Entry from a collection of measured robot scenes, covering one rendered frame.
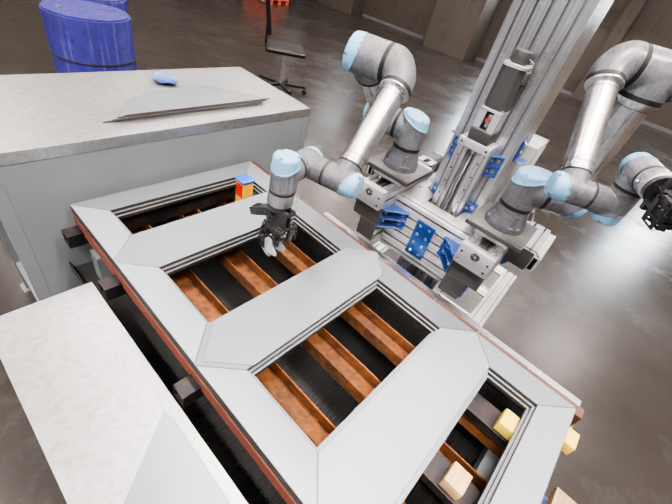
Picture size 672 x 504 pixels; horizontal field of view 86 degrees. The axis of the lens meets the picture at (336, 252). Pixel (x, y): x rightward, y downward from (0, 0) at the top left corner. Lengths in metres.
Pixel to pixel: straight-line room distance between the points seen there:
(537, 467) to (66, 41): 3.70
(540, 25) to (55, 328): 1.76
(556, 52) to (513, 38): 0.15
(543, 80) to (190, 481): 1.57
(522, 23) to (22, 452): 2.40
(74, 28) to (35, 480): 2.89
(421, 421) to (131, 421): 0.71
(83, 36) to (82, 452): 3.04
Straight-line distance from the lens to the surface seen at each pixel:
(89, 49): 3.63
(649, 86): 1.39
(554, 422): 1.26
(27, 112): 1.68
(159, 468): 0.98
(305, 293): 1.16
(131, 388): 1.11
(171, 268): 1.25
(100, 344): 1.21
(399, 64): 1.16
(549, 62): 1.55
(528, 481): 1.12
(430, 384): 1.10
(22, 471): 1.95
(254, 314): 1.09
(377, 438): 0.97
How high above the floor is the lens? 1.70
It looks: 40 degrees down
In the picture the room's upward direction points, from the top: 16 degrees clockwise
